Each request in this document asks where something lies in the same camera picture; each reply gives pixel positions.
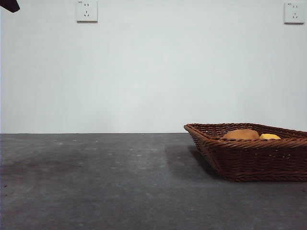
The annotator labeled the brown toy potato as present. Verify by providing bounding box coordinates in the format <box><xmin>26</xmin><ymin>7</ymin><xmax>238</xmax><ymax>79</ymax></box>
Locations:
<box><xmin>222</xmin><ymin>129</ymin><xmax>261</xmax><ymax>140</ymax></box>

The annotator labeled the yellow bumpy toy vegetable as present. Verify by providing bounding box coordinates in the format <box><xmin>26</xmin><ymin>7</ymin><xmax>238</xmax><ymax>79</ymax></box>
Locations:
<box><xmin>260</xmin><ymin>133</ymin><xmax>282</xmax><ymax>140</ymax></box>

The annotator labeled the brown wicker basket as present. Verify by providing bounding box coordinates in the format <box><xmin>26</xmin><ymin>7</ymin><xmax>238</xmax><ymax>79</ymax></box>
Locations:
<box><xmin>184</xmin><ymin>123</ymin><xmax>307</xmax><ymax>182</ymax></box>

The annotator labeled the white wall socket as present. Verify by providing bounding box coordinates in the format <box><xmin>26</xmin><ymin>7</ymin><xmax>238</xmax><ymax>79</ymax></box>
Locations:
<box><xmin>283</xmin><ymin>2</ymin><xmax>302</xmax><ymax>24</ymax></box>
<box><xmin>76</xmin><ymin>0</ymin><xmax>98</xmax><ymax>23</ymax></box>

